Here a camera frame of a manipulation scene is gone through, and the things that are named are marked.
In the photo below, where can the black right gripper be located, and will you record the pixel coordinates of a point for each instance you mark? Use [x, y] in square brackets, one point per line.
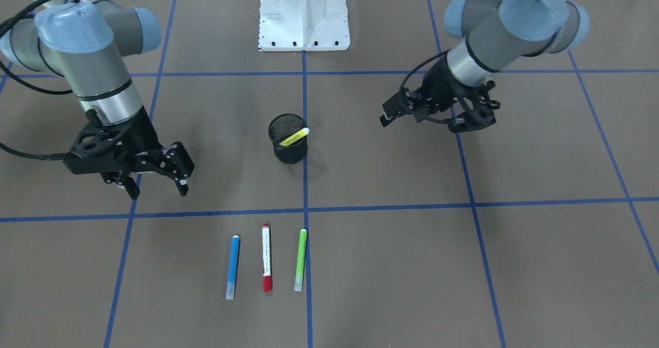
[138, 138]

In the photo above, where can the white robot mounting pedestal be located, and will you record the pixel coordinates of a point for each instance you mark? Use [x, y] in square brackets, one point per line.
[303, 25]

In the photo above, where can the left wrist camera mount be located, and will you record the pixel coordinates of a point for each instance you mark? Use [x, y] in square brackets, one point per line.
[478, 109]

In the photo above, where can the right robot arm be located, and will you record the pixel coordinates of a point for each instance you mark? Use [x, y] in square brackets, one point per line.
[85, 42]

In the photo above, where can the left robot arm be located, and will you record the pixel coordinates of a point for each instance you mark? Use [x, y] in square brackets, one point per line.
[492, 34]

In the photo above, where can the blue highlighter pen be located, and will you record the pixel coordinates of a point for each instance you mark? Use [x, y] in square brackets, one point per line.
[233, 267]

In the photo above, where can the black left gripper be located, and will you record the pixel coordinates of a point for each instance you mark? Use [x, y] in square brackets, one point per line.
[444, 86]

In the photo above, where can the red white marker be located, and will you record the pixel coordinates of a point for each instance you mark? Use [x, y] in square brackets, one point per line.
[267, 281]

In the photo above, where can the black mesh pen holder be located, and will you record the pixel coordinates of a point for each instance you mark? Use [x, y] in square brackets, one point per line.
[288, 134]

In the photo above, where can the yellow highlighter pen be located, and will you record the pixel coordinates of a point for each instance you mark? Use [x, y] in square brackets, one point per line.
[294, 138]

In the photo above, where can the green highlighter pen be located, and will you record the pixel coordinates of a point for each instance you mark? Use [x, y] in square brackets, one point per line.
[300, 261]

